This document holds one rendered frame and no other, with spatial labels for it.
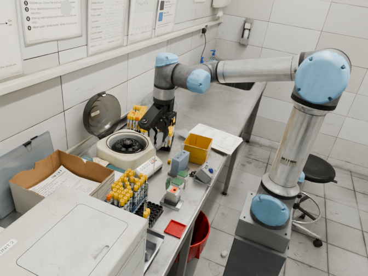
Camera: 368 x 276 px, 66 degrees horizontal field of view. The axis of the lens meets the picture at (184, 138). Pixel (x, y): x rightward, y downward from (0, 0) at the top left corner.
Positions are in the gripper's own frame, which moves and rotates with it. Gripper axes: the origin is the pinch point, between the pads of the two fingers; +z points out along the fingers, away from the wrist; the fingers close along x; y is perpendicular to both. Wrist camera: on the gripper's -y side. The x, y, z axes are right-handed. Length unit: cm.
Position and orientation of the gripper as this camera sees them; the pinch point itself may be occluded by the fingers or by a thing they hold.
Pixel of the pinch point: (155, 147)
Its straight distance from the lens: 110.9
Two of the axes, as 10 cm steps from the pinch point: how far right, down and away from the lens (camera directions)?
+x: -8.5, -3.5, 3.9
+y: 5.1, -3.7, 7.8
